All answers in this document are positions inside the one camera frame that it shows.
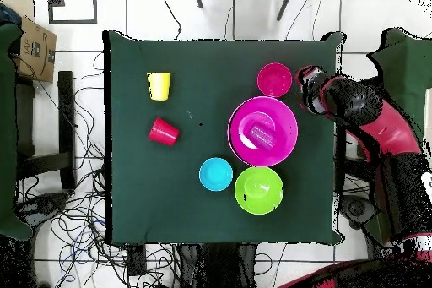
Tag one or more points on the small crimson bowl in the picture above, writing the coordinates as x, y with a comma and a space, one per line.
274, 80

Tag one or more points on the purple cup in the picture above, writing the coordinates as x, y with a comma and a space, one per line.
262, 135

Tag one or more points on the large pink bowl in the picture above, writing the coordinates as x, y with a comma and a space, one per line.
243, 147

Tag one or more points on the red cup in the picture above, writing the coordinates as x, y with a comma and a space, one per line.
163, 132

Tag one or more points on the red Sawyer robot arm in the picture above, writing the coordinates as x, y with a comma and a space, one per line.
391, 132

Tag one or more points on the green clothed side table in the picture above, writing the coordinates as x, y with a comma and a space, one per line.
6, 132
408, 71

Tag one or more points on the dark green tablecloth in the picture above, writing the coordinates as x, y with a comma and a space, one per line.
202, 82

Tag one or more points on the green bowl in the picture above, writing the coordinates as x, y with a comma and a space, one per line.
259, 190

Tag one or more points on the small light blue bowl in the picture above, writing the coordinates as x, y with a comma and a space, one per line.
216, 174

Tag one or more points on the yellow cup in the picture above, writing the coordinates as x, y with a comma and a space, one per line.
159, 86

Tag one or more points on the black power adapter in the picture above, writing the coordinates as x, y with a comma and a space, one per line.
136, 262

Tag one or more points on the cardboard box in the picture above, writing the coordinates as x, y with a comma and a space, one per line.
37, 55

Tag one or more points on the black pedestal leg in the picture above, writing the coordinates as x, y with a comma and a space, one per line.
356, 209
44, 204

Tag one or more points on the black stool frame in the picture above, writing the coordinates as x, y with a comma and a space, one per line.
65, 115

